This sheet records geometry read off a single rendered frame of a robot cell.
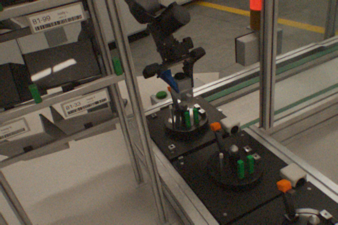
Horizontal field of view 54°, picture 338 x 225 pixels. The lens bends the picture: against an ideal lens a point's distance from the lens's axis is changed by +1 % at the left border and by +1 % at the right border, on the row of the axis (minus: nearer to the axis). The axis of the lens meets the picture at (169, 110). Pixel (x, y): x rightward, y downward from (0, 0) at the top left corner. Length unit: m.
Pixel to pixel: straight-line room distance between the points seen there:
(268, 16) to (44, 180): 0.84
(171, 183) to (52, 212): 0.38
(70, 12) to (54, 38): 3.44
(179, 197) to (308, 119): 0.51
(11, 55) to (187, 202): 3.33
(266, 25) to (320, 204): 0.43
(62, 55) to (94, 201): 0.51
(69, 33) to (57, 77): 3.40
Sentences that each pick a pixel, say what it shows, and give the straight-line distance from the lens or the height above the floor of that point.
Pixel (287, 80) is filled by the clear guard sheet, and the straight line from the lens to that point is 1.00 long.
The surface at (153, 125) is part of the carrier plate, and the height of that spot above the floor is 0.97.
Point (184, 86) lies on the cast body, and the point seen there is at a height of 1.12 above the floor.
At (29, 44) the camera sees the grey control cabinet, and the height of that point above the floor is 0.41.
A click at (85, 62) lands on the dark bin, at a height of 1.33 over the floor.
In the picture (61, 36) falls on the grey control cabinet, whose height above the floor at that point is 0.39.
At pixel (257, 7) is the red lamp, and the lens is 0.87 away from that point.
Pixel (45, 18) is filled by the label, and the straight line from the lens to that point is 0.57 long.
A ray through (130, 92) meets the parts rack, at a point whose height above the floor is 1.27.
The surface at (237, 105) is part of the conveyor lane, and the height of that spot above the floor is 0.92.
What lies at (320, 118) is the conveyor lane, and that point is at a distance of 1.18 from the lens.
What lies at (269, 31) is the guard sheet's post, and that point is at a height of 1.26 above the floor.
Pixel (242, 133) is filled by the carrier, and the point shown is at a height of 0.97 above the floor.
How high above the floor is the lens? 1.58
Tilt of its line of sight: 33 degrees down
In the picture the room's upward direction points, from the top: 10 degrees counter-clockwise
